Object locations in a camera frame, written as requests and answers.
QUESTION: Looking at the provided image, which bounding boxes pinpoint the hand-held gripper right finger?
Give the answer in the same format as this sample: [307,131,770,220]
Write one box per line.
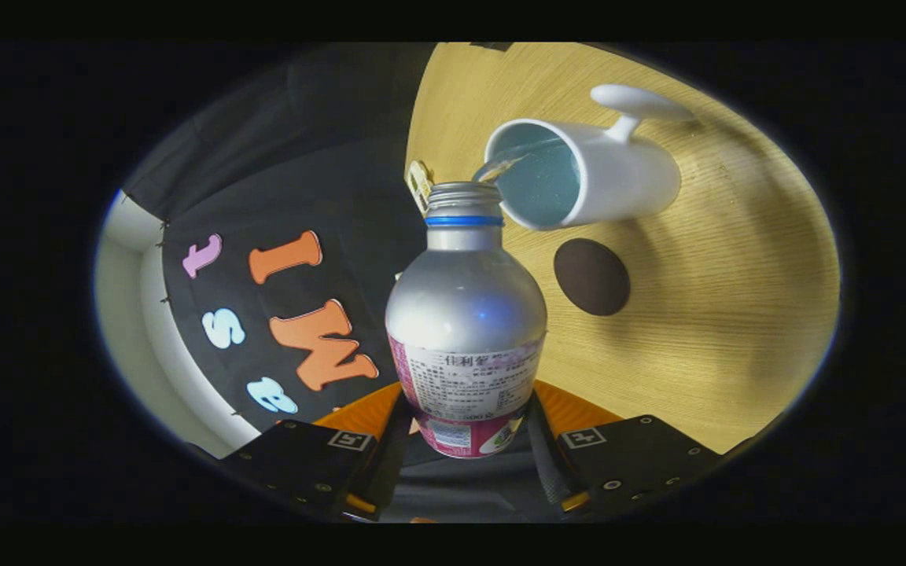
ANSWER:
[524,380,725,520]

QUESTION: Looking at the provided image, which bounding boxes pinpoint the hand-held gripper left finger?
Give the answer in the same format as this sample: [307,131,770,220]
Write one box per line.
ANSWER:
[221,383,414,521]

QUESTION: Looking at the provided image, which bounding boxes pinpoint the silver juice bottle red label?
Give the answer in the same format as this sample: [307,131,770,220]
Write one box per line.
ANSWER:
[385,182,548,459]

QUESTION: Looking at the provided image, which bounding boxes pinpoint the dark brown round coaster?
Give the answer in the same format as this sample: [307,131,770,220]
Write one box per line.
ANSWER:
[553,238,632,317]

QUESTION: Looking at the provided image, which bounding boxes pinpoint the white cup blue inside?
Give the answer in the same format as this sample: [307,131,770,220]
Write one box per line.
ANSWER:
[483,84,696,232]

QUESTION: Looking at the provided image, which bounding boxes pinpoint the clear juice stream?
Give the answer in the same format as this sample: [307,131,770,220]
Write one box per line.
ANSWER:
[472,153,534,186]

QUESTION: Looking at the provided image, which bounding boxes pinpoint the wooden table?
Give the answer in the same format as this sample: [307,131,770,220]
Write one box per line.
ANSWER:
[404,43,842,455]

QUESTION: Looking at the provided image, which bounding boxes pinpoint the white compartment tray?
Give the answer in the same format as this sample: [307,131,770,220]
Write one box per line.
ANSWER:
[406,160,435,217]

